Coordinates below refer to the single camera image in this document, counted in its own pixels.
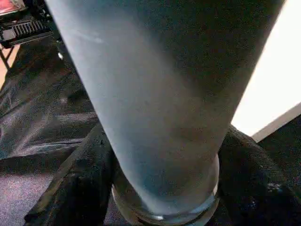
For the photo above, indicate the white plastic table leg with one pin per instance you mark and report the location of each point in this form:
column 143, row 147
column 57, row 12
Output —
column 152, row 82

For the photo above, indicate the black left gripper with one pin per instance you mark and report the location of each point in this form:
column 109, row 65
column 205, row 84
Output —
column 26, row 33

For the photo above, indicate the white plastic table top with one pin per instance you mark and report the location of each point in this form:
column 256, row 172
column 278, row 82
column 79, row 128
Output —
column 277, row 70

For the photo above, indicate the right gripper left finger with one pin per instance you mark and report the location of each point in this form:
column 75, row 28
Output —
column 77, row 188

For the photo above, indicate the black table mat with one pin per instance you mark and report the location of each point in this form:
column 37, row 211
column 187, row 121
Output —
column 35, row 106

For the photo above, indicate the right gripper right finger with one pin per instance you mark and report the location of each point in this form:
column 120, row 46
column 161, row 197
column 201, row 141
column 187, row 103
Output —
column 249, row 183

